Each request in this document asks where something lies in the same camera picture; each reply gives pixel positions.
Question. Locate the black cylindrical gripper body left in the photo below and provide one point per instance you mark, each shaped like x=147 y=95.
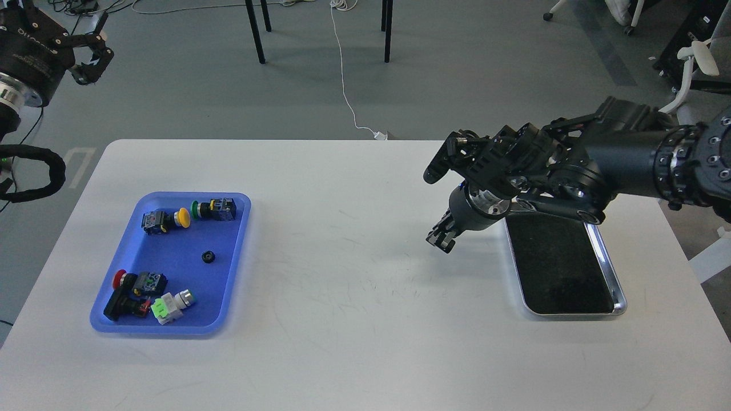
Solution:
x=32 y=61

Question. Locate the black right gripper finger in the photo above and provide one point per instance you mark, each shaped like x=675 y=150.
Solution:
x=446 y=220
x=445 y=237

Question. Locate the green push button switch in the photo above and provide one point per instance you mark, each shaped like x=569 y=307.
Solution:
x=219 y=209

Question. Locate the black table leg left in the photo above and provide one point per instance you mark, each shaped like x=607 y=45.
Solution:
x=253 y=23

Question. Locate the black gear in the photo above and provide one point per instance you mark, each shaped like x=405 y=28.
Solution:
x=208 y=257

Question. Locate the black table leg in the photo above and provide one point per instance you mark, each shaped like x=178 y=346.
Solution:
x=253 y=23
x=386 y=27

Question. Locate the silver metal tray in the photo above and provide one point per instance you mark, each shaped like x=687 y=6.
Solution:
x=563 y=268

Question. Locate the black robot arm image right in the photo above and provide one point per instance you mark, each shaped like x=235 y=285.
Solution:
x=573 y=168

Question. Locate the red push button switch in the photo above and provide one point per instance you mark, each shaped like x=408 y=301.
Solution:
x=146 y=284

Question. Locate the blue plastic tray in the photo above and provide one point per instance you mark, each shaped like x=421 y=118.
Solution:
x=177 y=255

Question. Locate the yellow push button switch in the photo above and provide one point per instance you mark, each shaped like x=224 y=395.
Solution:
x=161 y=221

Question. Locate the white office chair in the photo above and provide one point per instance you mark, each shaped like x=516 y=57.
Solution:
x=698 y=53

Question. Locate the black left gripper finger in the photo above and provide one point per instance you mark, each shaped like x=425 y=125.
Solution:
x=85 y=73

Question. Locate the black table leg right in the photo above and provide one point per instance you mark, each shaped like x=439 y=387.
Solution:
x=386 y=27

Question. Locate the white and green switch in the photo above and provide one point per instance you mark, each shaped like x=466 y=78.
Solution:
x=169 y=307

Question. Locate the black cylindrical gripper body right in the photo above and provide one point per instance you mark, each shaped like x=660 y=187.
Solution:
x=475 y=210

